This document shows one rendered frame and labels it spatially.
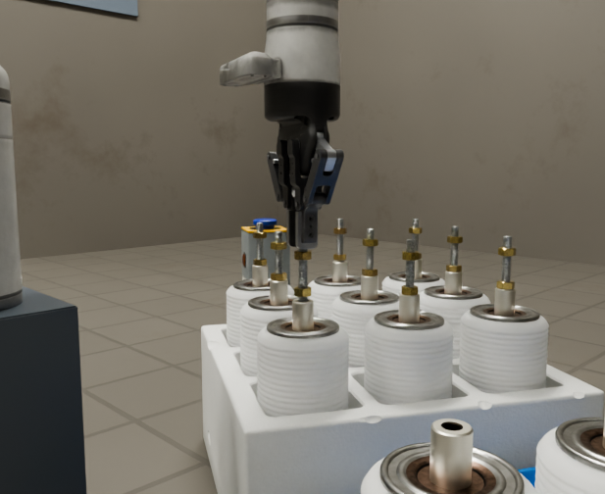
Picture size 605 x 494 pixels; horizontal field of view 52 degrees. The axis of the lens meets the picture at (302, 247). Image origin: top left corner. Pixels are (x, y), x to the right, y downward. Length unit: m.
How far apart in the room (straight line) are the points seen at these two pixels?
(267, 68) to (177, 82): 2.88
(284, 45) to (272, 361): 0.30
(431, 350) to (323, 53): 0.31
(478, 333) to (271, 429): 0.26
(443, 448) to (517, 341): 0.37
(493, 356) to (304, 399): 0.22
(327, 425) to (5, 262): 0.32
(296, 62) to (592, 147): 2.38
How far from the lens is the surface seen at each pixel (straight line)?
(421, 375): 0.66
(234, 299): 0.84
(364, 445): 0.62
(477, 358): 0.72
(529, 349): 0.71
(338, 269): 0.89
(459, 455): 0.35
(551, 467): 0.41
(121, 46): 3.30
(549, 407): 0.71
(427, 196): 3.28
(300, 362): 0.60
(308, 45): 0.60
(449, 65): 3.25
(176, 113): 3.42
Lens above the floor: 0.42
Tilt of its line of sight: 8 degrees down
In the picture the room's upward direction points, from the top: straight up
